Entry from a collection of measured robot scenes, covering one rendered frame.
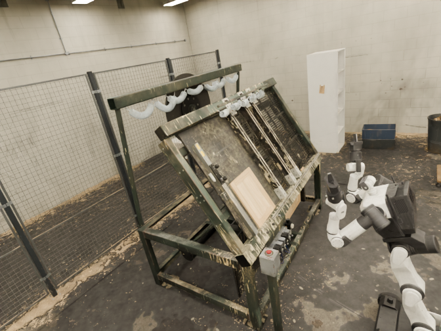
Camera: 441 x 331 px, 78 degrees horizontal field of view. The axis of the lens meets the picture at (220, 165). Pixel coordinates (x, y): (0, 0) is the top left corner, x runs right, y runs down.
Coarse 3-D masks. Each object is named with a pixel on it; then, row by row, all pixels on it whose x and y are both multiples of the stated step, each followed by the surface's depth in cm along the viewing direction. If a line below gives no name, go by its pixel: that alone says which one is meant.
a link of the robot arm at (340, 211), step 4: (340, 204) 167; (344, 204) 167; (340, 208) 166; (344, 208) 168; (332, 212) 178; (336, 212) 169; (340, 212) 168; (344, 212) 169; (332, 216) 174; (336, 216) 170; (340, 216) 169; (344, 216) 171; (336, 220) 173
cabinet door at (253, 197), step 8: (248, 168) 269; (240, 176) 256; (248, 176) 264; (232, 184) 245; (240, 184) 252; (248, 184) 259; (256, 184) 267; (240, 192) 247; (248, 192) 255; (256, 192) 262; (264, 192) 270; (240, 200) 244; (248, 200) 250; (256, 200) 257; (264, 200) 266; (248, 208) 245; (256, 208) 253; (264, 208) 261; (272, 208) 268; (256, 216) 248; (264, 216) 256; (256, 224) 246
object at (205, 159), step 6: (198, 144) 234; (198, 150) 231; (198, 156) 234; (204, 156) 233; (204, 162) 233; (210, 162) 234; (210, 168) 232; (216, 180) 234; (222, 186) 233; (228, 192) 234; (228, 198) 235; (234, 198) 236; (234, 204) 234; (240, 210) 235; (240, 216) 236; (246, 216) 237; (246, 222) 235; (252, 228) 236; (252, 234) 237
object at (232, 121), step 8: (240, 104) 268; (232, 112) 273; (232, 120) 276; (232, 128) 280; (240, 128) 279; (240, 136) 279; (248, 144) 278; (256, 152) 279; (256, 160) 281; (264, 168) 279; (272, 176) 282; (272, 184) 282; (280, 192) 281
